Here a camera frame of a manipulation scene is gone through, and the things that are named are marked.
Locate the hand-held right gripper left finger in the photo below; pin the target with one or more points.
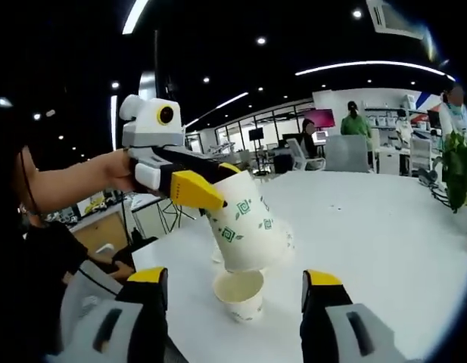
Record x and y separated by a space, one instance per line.
123 332

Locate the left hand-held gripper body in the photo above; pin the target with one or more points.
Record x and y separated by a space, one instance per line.
146 128

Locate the curved ceiling light strip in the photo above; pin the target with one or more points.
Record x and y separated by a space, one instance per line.
369 64

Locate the grey office chair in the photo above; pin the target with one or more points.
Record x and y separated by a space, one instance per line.
346 155

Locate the white table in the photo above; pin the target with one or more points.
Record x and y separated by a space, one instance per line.
369 246

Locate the green potted plant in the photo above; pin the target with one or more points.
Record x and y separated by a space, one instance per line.
458 174

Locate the person's left hand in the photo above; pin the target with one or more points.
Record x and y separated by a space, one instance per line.
121 170

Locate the black tripod pole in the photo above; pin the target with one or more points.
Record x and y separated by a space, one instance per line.
156 64

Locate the pink display screen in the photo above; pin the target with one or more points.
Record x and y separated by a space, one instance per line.
322 118

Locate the white light panel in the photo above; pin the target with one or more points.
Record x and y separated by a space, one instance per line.
147 85

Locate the ceiling air conditioner unit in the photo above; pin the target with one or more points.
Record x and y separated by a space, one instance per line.
396 17

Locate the green-printed paper cup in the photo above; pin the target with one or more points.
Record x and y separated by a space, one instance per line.
240 302
248 234

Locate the white office chair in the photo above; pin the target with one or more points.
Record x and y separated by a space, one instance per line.
301 160

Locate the black monitor on stand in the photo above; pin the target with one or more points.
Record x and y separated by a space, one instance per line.
256 133

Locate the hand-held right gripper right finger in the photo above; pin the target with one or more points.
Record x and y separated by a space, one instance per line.
331 332

